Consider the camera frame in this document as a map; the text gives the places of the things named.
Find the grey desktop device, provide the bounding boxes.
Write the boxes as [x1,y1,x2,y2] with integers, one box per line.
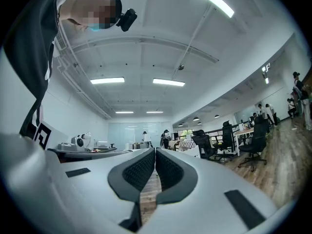
[58,142,79,153]

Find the person's black white shirt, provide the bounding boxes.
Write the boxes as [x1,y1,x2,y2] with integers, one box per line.
[2,0,75,141]

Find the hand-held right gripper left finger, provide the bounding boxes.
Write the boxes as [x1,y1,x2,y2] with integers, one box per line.
[59,147,156,234]

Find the illuminated wall sign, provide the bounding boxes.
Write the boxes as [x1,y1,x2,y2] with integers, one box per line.
[261,62,272,85]

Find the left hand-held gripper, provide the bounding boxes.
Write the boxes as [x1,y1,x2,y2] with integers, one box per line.
[32,120,70,154]

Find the black office chair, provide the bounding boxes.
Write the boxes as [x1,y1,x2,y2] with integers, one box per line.
[214,120,236,163]
[192,129,217,160]
[237,115,269,172]

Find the table with checkered cloth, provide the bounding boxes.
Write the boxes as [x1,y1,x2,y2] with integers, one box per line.
[178,139,196,151]

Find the dark top desk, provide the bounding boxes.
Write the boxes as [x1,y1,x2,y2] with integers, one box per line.
[47,147,134,161]

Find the black head-worn camera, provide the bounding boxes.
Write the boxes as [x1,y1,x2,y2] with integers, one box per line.
[116,8,138,32]

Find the white printer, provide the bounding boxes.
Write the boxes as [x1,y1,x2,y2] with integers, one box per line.
[93,140,110,149]

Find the person's head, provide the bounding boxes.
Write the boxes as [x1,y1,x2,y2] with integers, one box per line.
[59,0,122,33]

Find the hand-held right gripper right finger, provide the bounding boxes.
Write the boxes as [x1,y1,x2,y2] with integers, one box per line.
[143,147,279,234]

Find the white desk with wooden top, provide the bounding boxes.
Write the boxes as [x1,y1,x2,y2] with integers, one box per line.
[233,126,256,157]

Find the white ceiling air vent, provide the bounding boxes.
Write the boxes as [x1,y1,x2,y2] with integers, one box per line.
[54,32,68,51]

